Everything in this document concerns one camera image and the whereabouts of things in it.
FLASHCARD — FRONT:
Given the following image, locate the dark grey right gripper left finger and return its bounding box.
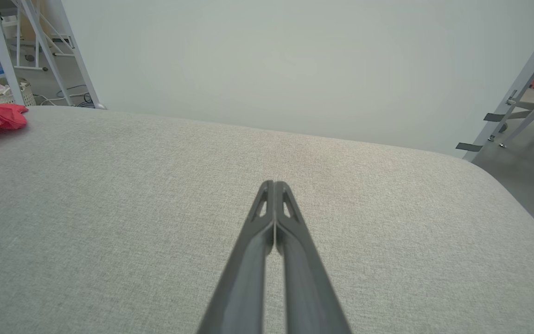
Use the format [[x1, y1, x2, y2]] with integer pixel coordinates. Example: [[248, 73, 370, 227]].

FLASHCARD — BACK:
[[197, 180, 275, 334]]

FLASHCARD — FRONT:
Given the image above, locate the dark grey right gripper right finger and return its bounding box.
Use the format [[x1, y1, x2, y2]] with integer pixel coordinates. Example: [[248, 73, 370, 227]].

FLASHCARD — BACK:
[[275, 181, 352, 334]]

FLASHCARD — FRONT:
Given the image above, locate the grey chair wheeled base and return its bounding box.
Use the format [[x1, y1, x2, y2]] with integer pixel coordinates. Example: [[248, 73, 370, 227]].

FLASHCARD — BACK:
[[498, 88, 534, 135]]

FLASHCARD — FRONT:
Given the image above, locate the white perforated laundry basket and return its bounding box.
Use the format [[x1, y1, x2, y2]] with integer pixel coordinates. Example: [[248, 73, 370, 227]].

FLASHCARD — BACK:
[[0, 78, 36, 107]]

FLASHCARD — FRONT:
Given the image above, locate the white tubular wheeled stand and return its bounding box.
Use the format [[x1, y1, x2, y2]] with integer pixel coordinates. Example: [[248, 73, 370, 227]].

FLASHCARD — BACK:
[[15, 0, 76, 72]]

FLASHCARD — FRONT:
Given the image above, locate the dark coiled floor cable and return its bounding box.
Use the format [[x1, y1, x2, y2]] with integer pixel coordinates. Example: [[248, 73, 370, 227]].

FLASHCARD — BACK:
[[56, 84, 95, 109]]

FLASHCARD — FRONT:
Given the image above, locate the white floor cable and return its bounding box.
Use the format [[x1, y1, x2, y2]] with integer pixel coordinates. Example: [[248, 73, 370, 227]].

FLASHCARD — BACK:
[[33, 92, 92, 106]]

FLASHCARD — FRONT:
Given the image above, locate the grey metal support frame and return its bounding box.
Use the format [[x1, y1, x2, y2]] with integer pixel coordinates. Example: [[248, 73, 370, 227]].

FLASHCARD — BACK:
[[463, 7, 534, 162]]

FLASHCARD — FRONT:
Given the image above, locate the white metal desk frame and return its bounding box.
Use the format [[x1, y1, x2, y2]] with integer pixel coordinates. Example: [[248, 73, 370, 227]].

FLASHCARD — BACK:
[[0, 0, 106, 110]]

